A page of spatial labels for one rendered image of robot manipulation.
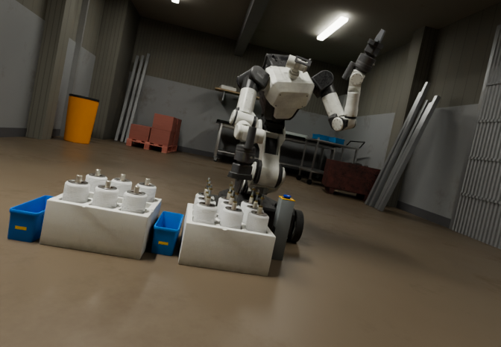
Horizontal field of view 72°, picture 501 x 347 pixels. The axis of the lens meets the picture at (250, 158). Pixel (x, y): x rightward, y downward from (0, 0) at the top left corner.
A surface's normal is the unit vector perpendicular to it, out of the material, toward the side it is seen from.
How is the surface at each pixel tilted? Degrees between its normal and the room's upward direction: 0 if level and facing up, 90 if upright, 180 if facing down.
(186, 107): 90
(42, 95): 90
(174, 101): 90
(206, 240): 90
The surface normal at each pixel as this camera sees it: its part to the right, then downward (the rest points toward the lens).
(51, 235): 0.11, 0.07
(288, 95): 0.22, 0.77
